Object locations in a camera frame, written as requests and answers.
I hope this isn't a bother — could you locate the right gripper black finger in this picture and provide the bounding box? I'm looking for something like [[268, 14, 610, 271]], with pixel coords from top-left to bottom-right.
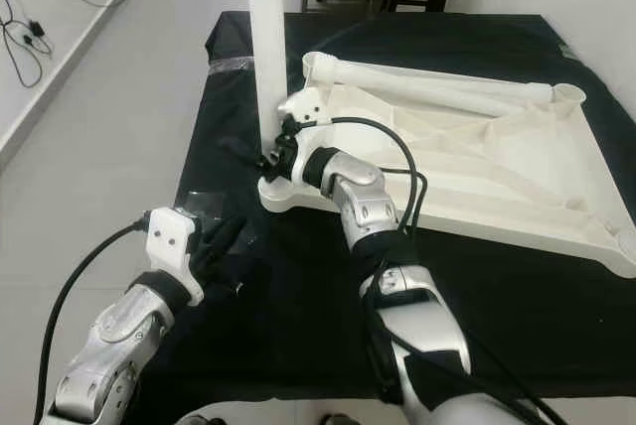
[[219, 135, 265, 166]]

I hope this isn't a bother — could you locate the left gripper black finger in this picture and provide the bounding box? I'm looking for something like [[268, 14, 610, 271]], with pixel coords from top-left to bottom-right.
[[221, 212, 251, 265], [201, 212, 239, 249]]

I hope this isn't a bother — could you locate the white plastic table leg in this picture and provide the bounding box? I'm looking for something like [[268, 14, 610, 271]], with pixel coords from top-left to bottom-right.
[[303, 53, 553, 106], [368, 82, 528, 118], [242, 0, 293, 173]]

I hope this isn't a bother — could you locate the cream plastic table top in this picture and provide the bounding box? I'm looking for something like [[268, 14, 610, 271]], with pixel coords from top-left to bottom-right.
[[255, 50, 636, 280]]

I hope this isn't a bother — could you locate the black table cloth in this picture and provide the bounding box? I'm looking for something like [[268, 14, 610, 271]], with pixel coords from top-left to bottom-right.
[[134, 10, 636, 416]]

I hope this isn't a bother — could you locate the grey robot left leg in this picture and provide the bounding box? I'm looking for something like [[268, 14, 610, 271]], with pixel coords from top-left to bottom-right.
[[177, 413, 241, 425]]

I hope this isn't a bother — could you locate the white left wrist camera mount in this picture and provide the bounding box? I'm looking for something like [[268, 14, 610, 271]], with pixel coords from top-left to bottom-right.
[[145, 206, 206, 308]]

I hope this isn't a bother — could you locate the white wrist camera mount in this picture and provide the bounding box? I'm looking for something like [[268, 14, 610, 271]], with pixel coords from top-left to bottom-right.
[[276, 86, 329, 190], [145, 206, 206, 308]]

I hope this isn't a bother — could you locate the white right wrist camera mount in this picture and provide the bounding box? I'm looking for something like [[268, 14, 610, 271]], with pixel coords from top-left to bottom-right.
[[276, 86, 329, 190]]

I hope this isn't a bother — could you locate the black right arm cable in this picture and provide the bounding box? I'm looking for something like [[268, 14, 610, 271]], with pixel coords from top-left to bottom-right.
[[303, 114, 572, 425]]

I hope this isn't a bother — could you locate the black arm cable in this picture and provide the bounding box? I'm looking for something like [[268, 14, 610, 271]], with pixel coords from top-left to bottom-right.
[[34, 218, 152, 425], [303, 114, 572, 425]]

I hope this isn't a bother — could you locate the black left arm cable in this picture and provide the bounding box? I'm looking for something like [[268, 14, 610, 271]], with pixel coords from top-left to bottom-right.
[[34, 218, 152, 425]]

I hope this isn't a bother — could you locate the black wall cable bundle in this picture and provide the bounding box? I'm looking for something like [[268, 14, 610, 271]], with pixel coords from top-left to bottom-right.
[[0, 0, 130, 88]]

